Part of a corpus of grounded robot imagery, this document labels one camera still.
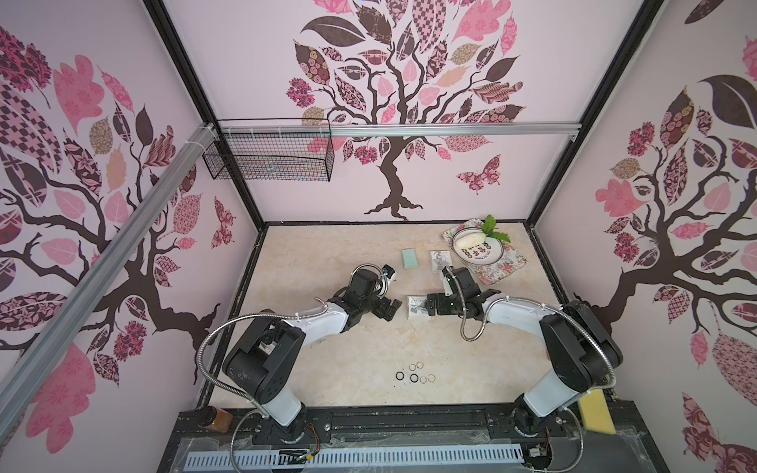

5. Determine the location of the white slotted cable duct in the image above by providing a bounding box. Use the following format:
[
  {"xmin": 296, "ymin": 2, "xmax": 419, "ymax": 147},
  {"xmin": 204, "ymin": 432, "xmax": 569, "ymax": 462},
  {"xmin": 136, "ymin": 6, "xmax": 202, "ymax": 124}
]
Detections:
[{"xmin": 181, "ymin": 443, "xmax": 524, "ymax": 472}]

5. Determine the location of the black corner frame post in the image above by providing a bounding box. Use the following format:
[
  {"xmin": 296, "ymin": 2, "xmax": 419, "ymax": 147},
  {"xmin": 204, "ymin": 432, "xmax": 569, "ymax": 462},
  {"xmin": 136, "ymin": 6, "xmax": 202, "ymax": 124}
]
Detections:
[{"xmin": 526, "ymin": 0, "xmax": 668, "ymax": 230}]

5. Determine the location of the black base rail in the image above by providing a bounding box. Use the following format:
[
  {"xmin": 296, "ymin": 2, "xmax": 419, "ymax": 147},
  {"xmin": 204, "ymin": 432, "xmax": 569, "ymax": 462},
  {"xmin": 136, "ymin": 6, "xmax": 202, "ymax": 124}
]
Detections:
[{"xmin": 247, "ymin": 401, "xmax": 593, "ymax": 451}]

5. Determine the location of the black wire basket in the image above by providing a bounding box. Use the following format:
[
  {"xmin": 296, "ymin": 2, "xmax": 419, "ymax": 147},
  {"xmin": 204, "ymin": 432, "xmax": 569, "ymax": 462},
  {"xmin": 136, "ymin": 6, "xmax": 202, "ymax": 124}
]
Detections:
[{"xmin": 203, "ymin": 118, "xmax": 335, "ymax": 182}]

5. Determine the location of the clear plastic ring bag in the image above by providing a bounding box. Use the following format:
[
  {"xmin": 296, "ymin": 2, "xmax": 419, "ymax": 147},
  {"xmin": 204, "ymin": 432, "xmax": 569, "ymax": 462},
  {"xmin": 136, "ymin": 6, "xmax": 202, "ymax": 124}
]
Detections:
[{"xmin": 431, "ymin": 250, "xmax": 453, "ymax": 271}]

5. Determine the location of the floral rectangular tray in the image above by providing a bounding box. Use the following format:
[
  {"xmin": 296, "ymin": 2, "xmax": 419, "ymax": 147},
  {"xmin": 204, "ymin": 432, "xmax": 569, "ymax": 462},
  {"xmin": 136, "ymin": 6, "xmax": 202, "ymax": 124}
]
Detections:
[{"xmin": 442, "ymin": 219, "xmax": 528, "ymax": 286}]

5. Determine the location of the white round printed plate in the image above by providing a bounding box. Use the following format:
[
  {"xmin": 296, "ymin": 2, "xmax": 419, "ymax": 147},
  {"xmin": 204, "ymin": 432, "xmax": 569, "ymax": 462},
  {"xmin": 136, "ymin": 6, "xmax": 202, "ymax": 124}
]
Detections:
[{"xmin": 451, "ymin": 228, "xmax": 505, "ymax": 265}]

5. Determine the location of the rear aluminium rail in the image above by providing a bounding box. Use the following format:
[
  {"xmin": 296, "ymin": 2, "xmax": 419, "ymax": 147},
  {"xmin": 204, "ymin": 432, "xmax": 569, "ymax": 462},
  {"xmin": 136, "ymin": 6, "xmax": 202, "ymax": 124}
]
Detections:
[{"xmin": 221, "ymin": 122, "xmax": 582, "ymax": 138}]

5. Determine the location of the brown bottle left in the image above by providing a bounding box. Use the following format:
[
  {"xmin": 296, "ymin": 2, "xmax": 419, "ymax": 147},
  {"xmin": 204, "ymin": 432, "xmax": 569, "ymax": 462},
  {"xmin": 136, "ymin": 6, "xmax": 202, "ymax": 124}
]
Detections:
[{"xmin": 194, "ymin": 405, "xmax": 234, "ymax": 434}]

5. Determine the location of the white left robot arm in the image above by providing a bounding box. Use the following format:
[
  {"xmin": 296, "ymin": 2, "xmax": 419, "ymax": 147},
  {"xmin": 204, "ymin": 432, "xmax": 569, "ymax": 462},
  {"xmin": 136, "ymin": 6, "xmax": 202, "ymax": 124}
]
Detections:
[{"xmin": 222, "ymin": 264, "xmax": 401, "ymax": 443}]

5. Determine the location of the left aluminium rail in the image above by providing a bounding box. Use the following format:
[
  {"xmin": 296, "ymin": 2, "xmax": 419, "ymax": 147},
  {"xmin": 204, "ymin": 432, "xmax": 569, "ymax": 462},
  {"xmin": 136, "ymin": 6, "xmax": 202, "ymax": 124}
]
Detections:
[{"xmin": 1, "ymin": 122, "xmax": 217, "ymax": 439}]

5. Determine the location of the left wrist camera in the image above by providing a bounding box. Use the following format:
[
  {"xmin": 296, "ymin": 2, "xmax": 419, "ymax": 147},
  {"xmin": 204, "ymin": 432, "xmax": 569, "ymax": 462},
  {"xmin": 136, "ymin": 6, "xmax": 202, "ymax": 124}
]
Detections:
[{"xmin": 380, "ymin": 264, "xmax": 396, "ymax": 292}]

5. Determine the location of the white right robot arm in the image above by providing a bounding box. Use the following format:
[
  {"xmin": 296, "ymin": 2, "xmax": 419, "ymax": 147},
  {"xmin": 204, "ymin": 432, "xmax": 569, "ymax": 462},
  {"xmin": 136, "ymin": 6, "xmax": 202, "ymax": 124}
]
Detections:
[{"xmin": 423, "ymin": 267, "xmax": 623, "ymax": 438}]

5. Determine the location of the white toy radish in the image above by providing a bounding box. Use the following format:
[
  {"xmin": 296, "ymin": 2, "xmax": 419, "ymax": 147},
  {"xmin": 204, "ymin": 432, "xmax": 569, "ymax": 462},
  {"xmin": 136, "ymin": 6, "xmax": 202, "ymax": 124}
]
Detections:
[{"xmin": 457, "ymin": 215, "xmax": 511, "ymax": 250}]

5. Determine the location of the yellow sponge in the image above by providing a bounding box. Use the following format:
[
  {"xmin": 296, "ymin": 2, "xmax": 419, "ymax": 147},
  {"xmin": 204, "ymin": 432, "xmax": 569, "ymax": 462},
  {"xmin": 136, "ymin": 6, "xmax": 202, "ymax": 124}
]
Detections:
[{"xmin": 578, "ymin": 389, "xmax": 616, "ymax": 435}]

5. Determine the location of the aluminium rail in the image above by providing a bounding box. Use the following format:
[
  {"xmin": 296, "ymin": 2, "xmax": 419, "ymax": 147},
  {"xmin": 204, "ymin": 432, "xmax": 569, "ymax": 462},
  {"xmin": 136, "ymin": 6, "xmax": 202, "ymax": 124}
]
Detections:
[
  {"xmin": 1, "ymin": 122, "xmax": 217, "ymax": 439},
  {"xmin": 221, "ymin": 122, "xmax": 582, "ymax": 138}
]

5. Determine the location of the mint green box lid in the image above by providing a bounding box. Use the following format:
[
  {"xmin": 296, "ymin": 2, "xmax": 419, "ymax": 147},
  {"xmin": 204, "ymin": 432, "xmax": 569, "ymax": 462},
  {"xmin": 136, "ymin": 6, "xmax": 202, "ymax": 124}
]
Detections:
[{"xmin": 401, "ymin": 248, "xmax": 419, "ymax": 269}]

